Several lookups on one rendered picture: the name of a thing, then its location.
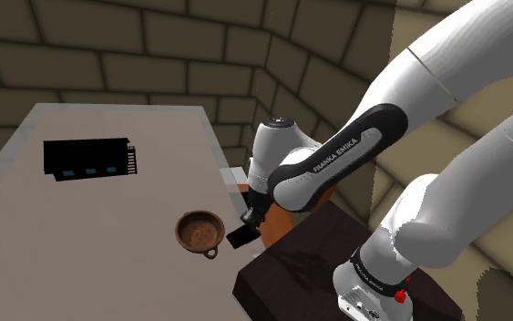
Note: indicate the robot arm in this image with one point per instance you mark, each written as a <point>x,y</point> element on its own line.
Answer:
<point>438,66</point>

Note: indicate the black box with blue windows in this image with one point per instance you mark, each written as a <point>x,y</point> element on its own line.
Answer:
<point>85,155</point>

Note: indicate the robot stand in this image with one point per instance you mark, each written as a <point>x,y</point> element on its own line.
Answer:
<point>291,275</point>

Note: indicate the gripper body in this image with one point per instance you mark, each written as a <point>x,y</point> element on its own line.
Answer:
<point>260,205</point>

